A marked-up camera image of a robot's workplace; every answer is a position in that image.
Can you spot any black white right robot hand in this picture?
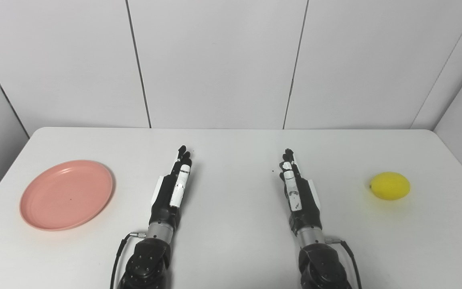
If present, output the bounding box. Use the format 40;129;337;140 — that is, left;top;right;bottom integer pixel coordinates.
279;149;323;237

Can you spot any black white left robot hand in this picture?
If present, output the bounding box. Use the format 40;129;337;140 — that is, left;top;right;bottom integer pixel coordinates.
149;145;194;232

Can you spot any yellow lemon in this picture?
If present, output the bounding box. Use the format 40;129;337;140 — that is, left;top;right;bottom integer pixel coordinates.
369;172;411;201

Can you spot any pink round plate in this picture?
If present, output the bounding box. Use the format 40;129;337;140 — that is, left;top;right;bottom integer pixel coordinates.
19;160;114;232

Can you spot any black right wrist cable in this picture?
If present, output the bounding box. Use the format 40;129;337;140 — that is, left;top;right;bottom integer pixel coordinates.
325;237;363;289

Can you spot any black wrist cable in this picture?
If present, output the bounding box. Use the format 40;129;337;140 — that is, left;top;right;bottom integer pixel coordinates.
325;237;363;289
110;232;148;289

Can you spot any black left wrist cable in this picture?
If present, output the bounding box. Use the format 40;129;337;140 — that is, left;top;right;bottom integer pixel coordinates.
110;232;148;289

